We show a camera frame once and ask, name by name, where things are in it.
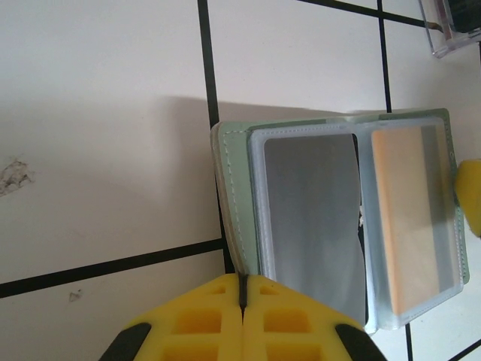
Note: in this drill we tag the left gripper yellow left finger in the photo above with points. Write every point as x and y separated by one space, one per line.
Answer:
195 327

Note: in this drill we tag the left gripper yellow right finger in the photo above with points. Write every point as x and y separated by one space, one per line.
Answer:
293 331

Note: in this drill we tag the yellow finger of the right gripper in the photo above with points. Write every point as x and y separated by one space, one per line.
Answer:
469 195

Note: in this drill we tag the gold card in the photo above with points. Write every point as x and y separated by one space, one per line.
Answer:
402 225

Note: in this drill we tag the silver card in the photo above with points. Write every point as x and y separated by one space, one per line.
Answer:
312 218

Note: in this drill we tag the green leather card holder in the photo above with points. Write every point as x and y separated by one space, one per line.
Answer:
235 180

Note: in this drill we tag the clear acrylic card box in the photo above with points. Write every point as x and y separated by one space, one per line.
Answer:
439 41

